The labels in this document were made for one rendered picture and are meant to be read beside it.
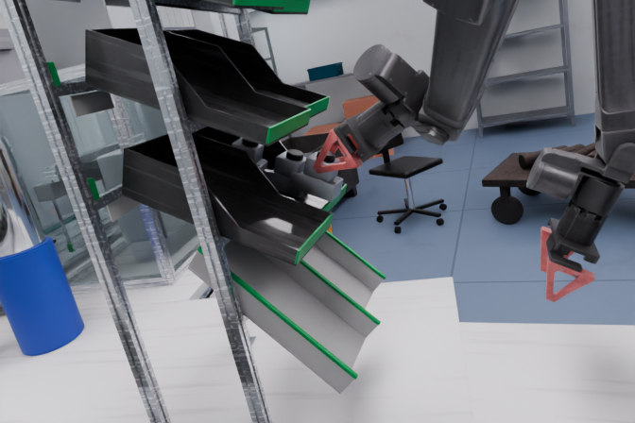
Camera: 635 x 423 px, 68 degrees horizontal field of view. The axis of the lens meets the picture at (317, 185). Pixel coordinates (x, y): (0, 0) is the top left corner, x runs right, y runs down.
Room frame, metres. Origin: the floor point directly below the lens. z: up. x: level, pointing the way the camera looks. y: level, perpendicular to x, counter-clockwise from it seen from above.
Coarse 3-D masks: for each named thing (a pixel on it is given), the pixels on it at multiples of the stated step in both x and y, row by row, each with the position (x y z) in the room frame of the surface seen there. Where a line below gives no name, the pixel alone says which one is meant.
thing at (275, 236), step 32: (128, 160) 0.65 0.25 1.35; (160, 160) 0.73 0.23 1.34; (224, 160) 0.74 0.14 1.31; (128, 192) 0.66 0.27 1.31; (160, 192) 0.64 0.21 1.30; (224, 192) 0.73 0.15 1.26; (256, 192) 0.72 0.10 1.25; (224, 224) 0.60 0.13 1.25; (256, 224) 0.65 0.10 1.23; (288, 224) 0.66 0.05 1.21; (320, 224) 0.68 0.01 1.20; (288, 256) 0.56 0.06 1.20
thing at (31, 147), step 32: (0, 96) 1.47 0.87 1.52; (32, 96) 1.44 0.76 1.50; (64, 96) 1.41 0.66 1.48; (0, 128) 1.48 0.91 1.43; (32, 128) 1.45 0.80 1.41; (96, 128) 1.39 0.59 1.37; (160, 128) 1.56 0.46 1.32; (32, 160) 1.46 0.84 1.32; (96, 160) 1.40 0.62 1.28; (32, 192) 1.47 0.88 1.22; (64, 192) 1.44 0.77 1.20; (64, 224) 1.45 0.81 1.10; (128, 224) 1.39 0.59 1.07; (160, 224) 1.41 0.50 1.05; (192, 224) 1.58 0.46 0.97; (64, 256) 1.46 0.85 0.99; (128, 256) 1.40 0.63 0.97
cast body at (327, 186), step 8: (328, 152) 0.74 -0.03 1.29; (312, 160) 0.73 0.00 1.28; (328, 160) 0.73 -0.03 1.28; (336, 160) 0.75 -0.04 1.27; (304, 168) 0.73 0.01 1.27; (312, 168) 0.73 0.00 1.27; (296, 176) 0.76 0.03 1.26; (304, 176) 0.73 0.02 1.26; (312, 176) 0.73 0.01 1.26; (320, 176) 0.72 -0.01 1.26; (328, 176) 0.72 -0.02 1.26; (296, 184) 0.76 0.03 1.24; (304, 184) 0.74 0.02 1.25; (312, 184) 0.73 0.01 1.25; (320, 184) 0.72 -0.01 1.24; (328, 184) 0.72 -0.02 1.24; (336, 184) 0.72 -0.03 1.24; (304, 192) 0.74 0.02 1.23; (312, 192) 0.73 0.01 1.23; (320, 192) 0.72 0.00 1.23; (328, 192) 0.72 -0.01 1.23; (336, 192) 0.73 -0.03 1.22; (328, 200) 0.72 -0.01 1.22
